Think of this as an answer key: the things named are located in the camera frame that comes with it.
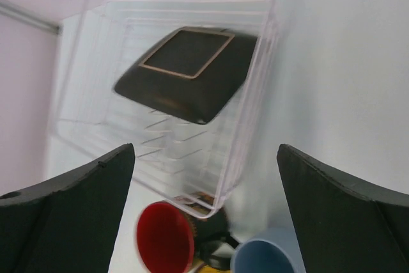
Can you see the light blue cup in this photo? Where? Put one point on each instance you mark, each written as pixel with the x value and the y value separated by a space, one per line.
pixel 274 250

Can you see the clear plastic dish rack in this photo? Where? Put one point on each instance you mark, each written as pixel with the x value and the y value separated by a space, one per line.
pixel 194 167

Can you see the yellow round patterned plate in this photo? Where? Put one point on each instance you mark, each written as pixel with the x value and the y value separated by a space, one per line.
pixel 208 269

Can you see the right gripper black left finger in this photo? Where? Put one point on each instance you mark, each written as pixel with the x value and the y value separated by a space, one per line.
pixel 68 223

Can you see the black floral square plate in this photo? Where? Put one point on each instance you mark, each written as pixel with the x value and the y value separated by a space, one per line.
pixel 191 73

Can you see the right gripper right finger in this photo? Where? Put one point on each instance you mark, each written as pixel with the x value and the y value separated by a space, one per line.
pixel 343 223

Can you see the red black mug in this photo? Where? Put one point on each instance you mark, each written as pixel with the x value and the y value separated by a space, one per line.
pixel 170 240

